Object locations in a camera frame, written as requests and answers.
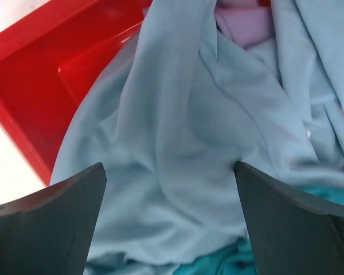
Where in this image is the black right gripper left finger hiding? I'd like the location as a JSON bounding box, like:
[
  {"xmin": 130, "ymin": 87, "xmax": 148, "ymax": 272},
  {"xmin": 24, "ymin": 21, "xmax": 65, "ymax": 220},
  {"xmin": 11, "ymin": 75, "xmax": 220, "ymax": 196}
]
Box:
[{"xmin": 0, "ymin": 163, "xmax": 107, "ymax": 274}]

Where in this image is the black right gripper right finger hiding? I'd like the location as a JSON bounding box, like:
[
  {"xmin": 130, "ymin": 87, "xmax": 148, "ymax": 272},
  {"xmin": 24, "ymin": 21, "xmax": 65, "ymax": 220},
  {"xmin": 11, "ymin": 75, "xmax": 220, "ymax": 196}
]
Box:
[{"xmin": 234, "ymin": 162, "xmax": 344, "ymax": 274}]

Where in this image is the light blue t shirt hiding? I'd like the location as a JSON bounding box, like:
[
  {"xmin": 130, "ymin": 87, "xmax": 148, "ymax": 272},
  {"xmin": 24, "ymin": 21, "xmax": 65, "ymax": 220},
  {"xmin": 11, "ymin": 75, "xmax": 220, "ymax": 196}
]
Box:
[{"xmin": 51, "ymin": 1, "xmax": 344, "ymax": 274}]

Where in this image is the teal t shirt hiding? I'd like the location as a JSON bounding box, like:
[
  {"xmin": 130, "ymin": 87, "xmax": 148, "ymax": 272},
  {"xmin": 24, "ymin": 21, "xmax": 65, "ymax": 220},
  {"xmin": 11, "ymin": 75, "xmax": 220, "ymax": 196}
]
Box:
[{"xmin": 174, "ymin": 187, "xmax": 344, "ymax": 275}]

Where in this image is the red plastic bin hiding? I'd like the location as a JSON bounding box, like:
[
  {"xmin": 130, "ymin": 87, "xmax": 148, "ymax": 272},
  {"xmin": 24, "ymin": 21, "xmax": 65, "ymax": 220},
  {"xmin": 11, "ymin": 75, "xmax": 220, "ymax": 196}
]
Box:
[{"xmin": 0, "ymin": 0, "xmax": 150, "ymax": 184}]

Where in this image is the lilac t shirt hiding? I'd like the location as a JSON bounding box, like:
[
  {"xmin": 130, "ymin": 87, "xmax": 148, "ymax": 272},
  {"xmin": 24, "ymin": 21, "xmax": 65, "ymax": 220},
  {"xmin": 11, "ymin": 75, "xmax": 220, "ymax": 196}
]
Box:
[{"xmin": 214, "ymin": 1, "xmax": 275, "ymax": 49}]

